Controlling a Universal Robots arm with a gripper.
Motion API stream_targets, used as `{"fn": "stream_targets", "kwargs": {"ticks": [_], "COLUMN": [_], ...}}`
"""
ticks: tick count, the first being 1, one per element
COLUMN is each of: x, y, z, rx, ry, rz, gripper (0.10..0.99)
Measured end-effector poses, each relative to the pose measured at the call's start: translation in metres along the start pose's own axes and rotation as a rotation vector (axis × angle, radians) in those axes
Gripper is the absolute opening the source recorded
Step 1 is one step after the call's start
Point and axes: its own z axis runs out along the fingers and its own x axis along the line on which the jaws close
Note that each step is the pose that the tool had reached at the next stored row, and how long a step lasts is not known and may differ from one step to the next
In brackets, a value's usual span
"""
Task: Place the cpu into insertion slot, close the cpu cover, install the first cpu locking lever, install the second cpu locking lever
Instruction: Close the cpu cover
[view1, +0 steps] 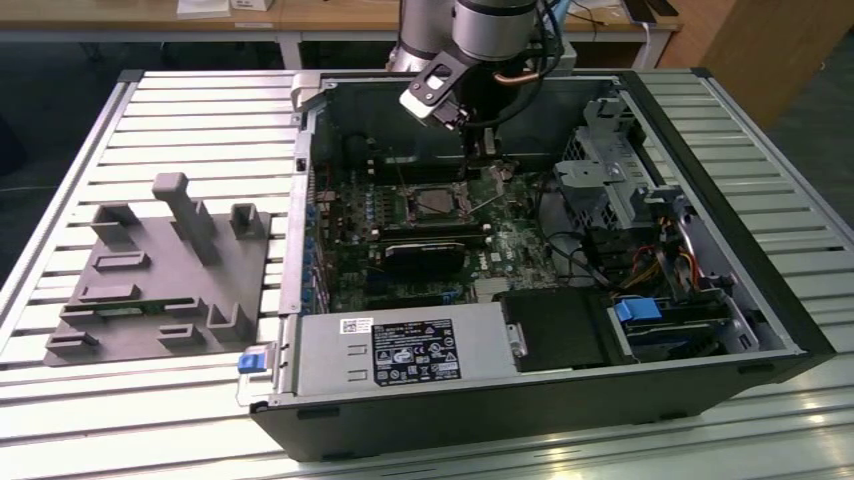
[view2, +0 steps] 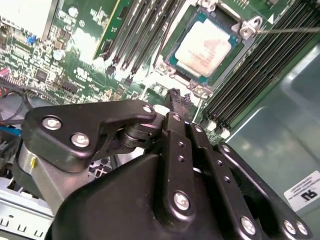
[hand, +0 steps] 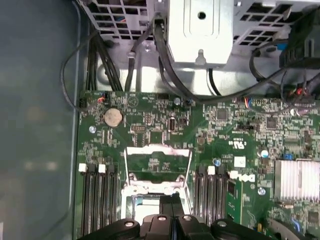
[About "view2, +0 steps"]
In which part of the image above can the silver square CPU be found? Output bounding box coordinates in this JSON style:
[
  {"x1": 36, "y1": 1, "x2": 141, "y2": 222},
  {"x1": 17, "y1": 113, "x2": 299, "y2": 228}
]
[{"x1": 166, "y1": 11, "x2": 245, "y2": 85}]

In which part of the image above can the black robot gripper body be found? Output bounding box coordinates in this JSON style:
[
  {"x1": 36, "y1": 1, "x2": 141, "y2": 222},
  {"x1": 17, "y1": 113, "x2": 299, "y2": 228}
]
[{"x1": 46, "y1": 153, "x2": 237, "y2": 240}]

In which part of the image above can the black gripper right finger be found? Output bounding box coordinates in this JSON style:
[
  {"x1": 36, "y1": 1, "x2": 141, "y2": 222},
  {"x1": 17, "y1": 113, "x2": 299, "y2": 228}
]
[{"x1": 184, "y1": 93, "x2": 313, "y2": 240}]

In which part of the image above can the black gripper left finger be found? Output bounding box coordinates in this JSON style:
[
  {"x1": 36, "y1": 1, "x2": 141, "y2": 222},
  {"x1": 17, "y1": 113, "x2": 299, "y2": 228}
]
[{"x1": 21, "y1": 88, "x2": 199, "y2": 226}]

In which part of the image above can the metal wire locking lever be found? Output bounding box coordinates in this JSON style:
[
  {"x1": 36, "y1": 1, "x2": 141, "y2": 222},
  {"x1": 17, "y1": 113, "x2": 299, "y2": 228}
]
[
  {"x1": 256, "y1": 26, "x2": 320, "y2": 35},
  {"x1": 153, "y1": 0, "x2": 193, "y2": 70}
]

